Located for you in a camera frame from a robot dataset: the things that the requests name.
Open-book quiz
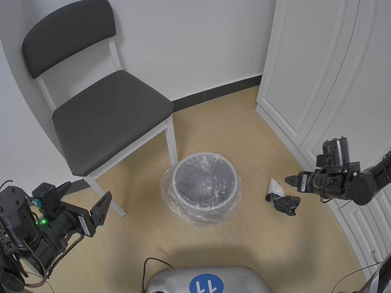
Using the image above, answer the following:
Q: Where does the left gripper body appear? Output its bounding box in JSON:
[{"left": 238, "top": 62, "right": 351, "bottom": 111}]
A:
[{"left": 43, "top": 199, "right": 96, "bottom": 247}]

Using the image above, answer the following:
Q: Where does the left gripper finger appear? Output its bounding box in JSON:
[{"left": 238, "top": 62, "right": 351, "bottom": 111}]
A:
[
  {"left": 58, "top": 181, "right": 73, "bottom": 199},
  {"left": 90, "top": 191, "right": 112, "bottom": 230}
]

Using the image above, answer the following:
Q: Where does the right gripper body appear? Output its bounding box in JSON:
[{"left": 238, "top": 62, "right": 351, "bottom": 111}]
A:
[{"left": 298, "top": 171, "right": 325, "bottom": 195}]

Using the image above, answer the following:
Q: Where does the black plastic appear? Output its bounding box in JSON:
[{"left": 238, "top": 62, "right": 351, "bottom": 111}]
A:
[{"left": 265, "top": 193, "right": 302, "bottom": 217}]

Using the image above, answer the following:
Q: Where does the white paper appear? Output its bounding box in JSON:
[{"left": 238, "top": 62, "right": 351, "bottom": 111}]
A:
[{"left": 266, "top": 178, "right": 287, "bottom": 196}]

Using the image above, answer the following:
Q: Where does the clear plastic bag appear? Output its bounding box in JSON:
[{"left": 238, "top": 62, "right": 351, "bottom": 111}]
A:
[{"left": 160, "top": 152, "right": 242, "bottom": 227}]

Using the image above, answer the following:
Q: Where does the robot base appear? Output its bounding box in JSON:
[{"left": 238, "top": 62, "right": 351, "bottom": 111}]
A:
[{"left": 149, "top": 266, "right": 272, "bottom": 293}]

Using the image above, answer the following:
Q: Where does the white trash bin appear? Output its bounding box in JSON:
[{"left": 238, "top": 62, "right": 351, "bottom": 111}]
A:
[{"left": 172, "top": 152, "right": 239, "bottom": 212}]

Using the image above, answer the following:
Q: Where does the grey padded white chair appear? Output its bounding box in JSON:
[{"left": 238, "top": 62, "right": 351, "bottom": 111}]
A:
[{"left": 21, "top": 0, "right": 179, "bottom": 217}]

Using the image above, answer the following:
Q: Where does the white wardrobe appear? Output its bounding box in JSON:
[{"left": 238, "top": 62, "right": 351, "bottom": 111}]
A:
[{"left": 256, "top": 0, "right": 391, "bottom": 283}]

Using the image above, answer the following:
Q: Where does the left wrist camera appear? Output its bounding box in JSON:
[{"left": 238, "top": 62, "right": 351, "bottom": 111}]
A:
[{"left": 32, "top": 183, "right": 60, "bottom": 220}]

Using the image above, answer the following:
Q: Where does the thin black cable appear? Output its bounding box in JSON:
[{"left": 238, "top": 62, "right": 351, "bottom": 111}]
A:
[{"left": 334, "top": 262, "right": 383, "bottom": 290}]

